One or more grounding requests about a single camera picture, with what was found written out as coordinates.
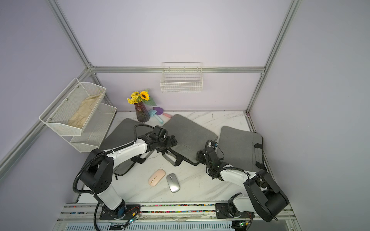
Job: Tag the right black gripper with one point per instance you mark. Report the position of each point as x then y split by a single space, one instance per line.
201 156

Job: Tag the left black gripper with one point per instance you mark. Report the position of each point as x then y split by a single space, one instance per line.
169 144

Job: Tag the grey laptop bag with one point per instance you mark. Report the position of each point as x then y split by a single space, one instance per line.
242 149
191 138
123 134

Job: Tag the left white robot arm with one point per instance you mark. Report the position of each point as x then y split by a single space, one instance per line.
96 174

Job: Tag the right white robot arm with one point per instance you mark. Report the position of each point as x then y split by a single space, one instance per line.
264 197

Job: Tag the pink computer mouse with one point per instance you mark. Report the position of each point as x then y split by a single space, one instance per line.
156 177

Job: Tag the silver computer mouse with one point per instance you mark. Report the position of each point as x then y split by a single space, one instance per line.
173 183

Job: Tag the light blue toy shovel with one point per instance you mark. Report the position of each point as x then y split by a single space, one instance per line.
153 113

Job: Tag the dark glass vase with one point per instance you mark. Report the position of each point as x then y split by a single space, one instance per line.
142 113

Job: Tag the purple toy shovel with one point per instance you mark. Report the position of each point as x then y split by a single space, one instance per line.
160 111

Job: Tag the yellow artificial sunflowers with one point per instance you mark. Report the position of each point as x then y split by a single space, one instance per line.
141 97

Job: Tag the beige cloth in shelf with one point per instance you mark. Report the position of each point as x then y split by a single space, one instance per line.
81 115

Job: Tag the white two-tier mesh shelf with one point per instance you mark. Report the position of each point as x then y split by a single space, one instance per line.
94 131

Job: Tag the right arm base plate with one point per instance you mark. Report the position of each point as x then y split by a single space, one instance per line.
227 210

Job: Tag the white wire wall basket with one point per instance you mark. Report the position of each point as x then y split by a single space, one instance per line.
181 77

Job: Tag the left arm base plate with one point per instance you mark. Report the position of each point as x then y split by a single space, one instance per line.
126 212

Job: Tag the aluminium frame rails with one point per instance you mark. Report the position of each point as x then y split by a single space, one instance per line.
189 55

